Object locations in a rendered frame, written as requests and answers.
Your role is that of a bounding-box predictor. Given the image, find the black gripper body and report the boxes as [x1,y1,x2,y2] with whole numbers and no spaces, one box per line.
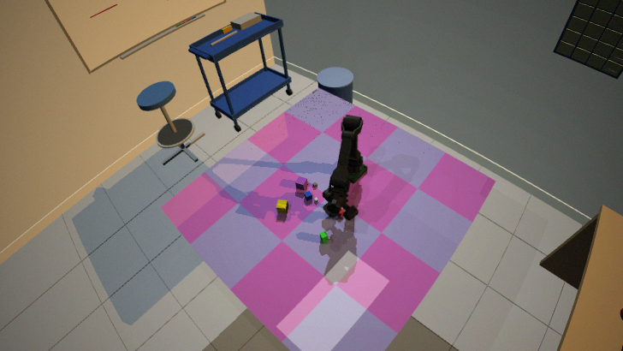
[323,189,358,220]

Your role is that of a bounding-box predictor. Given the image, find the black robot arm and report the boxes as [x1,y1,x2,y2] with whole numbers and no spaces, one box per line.
[323,115,363,218]

